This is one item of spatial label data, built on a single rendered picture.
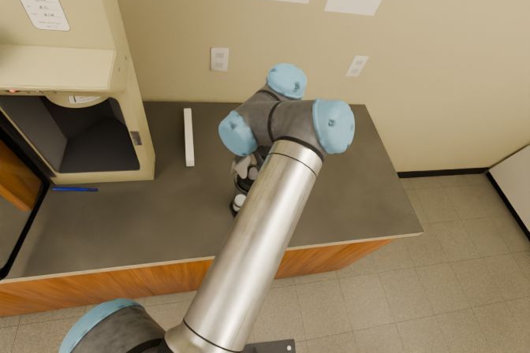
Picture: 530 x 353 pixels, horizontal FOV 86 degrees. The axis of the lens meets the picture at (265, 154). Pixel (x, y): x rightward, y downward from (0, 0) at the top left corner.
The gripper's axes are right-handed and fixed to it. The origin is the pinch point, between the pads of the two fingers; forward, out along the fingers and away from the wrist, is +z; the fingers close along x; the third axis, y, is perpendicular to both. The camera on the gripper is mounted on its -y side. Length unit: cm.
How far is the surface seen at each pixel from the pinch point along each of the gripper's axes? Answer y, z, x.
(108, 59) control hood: -18.4, -26.7, -29.2
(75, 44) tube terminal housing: -23.3, -27.3, -34.4
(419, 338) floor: 87, 124, 98
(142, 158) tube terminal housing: -21.7, 15.5, -29.0
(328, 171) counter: -3, 30, 41
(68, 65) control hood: -17.8, -26.7, -36.3
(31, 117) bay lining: -34, 1, -53
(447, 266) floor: 62, 124, 152
